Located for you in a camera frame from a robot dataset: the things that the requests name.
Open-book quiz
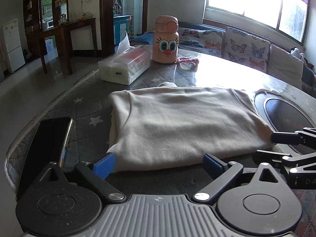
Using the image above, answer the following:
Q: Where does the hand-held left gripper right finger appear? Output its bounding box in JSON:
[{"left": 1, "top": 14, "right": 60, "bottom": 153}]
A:
[{"left": 193, "top": 153, "right": 285, "bottom": 202}]

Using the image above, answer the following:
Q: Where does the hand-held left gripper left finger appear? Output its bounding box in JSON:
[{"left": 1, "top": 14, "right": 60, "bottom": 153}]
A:
[{"left": 32, "top": 152, "right": 125, "bottom": 202}]

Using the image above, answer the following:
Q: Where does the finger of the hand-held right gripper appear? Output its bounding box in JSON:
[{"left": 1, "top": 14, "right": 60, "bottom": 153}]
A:
[
  {"left": 270, "top": 127, "right": 316, "bottom": 149},
  {"left": 252, "top": 150, "right": 316, "bottom": 176}
]

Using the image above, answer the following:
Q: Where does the cream fleece top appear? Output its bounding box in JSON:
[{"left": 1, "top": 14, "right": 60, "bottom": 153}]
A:
[{"left": 106, "top": 81, "right": 276, "bottom": 173}]

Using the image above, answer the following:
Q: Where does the round black induction hob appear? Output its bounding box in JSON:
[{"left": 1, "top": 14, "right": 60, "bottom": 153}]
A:
[{"left": 263, "top": 98, "right": 316, "bottom": 153}]

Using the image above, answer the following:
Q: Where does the black smartphone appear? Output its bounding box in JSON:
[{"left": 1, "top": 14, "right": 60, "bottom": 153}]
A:
[{"left": 15, "top": 117, "right": 74, "bottom": 200}]

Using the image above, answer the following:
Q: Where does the plain beige cushion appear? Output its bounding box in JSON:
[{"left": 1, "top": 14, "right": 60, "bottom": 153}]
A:
[{"left": 267, "top": 44, "right": 304, "bottom": 89}]

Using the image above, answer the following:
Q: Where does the white plush toy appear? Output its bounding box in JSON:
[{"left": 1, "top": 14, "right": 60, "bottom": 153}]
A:
[{"left": 290, "top": 47, "right": 307, "bottom": 61}]

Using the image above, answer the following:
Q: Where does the tall butterfly print cushion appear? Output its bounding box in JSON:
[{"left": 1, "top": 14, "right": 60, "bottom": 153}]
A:
[{"left": 221, "top": 27, "right": 271, "bottom": 74}]

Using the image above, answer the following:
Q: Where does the white tissue box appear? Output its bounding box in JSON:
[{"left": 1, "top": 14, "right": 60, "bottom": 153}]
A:
[{"left": 98, "top": 31, "right": 151, "bottom": 86}]

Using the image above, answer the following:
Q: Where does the wide butterfly print cushion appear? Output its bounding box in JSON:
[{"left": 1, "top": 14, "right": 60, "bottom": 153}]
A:
[{"left": 178, "top": 27, "right": 224, "bottom": 56}]

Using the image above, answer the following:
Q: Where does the pink cartoon face bottle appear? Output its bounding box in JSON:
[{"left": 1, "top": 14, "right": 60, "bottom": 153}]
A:
[{"left": 152, "top": 15, "right": 179, "bottom": 64}]

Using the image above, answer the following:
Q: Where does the blue kitchen cabinet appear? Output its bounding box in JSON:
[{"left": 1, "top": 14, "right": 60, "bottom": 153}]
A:
[{"left": 114, "top": 15, "right": 131, "bottom": 45}]

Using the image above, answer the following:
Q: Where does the dark blue sofa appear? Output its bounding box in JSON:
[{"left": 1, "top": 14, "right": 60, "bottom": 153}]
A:
[{"left": 130, "top": 21, "right": 316, "bottom": 89}]

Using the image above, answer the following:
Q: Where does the dark wooden side table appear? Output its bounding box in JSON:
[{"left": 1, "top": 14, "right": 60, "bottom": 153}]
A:
[{"left": 39, "top": 18, "right": 98, "bottom": 76}]

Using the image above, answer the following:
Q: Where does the white fridge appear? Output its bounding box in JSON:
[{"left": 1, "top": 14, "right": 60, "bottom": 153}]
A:
[{"left": 2, "top": 18, "right": 26, "bottom": 74}]

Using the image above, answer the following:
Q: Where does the dark wooden display cabinet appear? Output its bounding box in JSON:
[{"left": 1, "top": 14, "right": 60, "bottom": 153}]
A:
[{"left": 23, "top": 0, "right": 70, "bottom": 65}]

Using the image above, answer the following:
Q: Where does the dark wooden door frame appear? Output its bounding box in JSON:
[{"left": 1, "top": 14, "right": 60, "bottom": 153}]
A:
[{"left": 99, "top": 0, "right": 150, "bottom": 57}]

